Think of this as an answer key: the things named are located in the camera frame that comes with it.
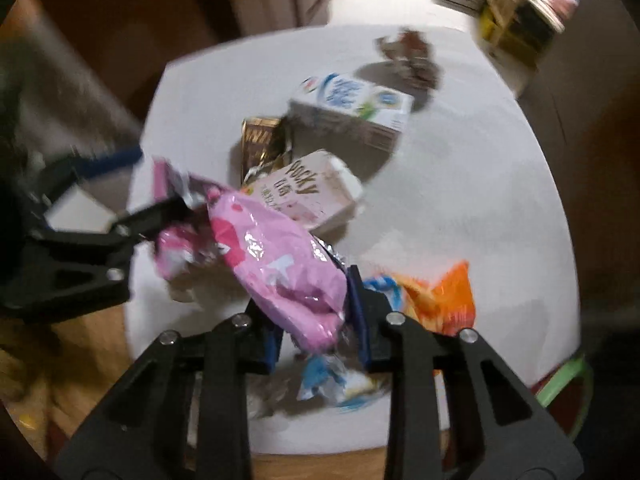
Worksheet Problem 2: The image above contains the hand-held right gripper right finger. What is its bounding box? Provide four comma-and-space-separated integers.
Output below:
346, 264, 583, 480

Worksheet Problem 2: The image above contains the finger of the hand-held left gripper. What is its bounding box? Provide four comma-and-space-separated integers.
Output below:
15, 194, 193, 323
30, 145, 143, 211

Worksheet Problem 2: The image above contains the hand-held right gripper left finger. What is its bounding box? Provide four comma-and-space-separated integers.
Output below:
52, 305, 286, 480

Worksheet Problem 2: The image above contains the magenta foil wrapper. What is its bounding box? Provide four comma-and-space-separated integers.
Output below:
151, 157, 236, 281

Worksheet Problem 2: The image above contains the pink snack bag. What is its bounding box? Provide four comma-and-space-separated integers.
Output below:
207, 187, 348, 353

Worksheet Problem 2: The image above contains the green trash bin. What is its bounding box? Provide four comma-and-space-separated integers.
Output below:
530, 352, 596, 443

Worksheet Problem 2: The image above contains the white milk carton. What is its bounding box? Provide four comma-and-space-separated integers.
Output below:
287, 72, 416, 153

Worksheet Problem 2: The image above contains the brown paper ball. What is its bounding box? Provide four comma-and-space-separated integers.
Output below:
375, 27, 443, 91

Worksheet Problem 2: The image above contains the blue white wrapper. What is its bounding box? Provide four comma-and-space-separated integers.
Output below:
297, 352, 393, 413

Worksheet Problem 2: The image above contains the orange snack bag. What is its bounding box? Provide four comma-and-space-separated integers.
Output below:
362, 260, 476, 341

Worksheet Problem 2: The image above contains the brown gold wrapper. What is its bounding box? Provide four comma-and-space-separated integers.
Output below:
240, 116, 293, 183

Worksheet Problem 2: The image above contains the pink white biscuit box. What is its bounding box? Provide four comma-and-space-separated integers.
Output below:
240, 149, 365, 236

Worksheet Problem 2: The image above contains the yellow plastic crate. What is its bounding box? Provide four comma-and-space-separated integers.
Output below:
477, 2, 556, 68

